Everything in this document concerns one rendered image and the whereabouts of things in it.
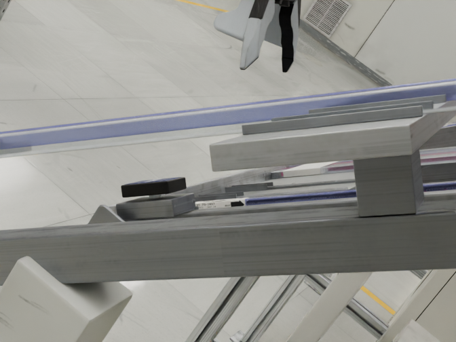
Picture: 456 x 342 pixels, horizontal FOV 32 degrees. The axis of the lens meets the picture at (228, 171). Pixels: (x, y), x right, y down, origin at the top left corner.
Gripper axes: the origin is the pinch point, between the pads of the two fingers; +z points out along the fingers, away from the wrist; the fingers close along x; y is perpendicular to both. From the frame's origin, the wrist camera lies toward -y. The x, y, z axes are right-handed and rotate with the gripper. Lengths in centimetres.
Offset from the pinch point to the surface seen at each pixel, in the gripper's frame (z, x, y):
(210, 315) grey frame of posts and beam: 49, -49, 23
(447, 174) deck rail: 14, -47, -17
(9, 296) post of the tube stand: 14, 50, -2
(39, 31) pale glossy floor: 1, -226, 194
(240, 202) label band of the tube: 13.4, 11.8, -2.6
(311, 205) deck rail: 10.6, 21.2, -12.7
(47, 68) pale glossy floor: 16, -196, 166
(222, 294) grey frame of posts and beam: 44, -49, 21
